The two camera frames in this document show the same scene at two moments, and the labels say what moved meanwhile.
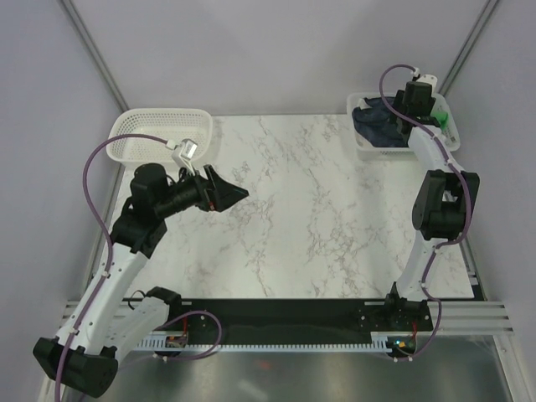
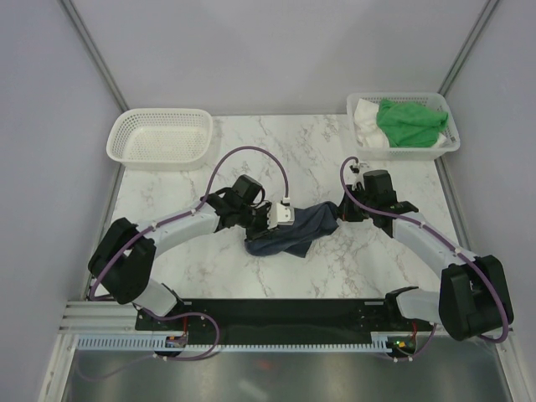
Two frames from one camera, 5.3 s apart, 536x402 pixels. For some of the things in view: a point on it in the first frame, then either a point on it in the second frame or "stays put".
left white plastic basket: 169,123 stays put
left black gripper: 208,190 -> 263,229
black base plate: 301,318 stays put
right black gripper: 398,100 -> 345,211
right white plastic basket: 367,151 stays put
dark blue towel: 377,124 -> 308,221
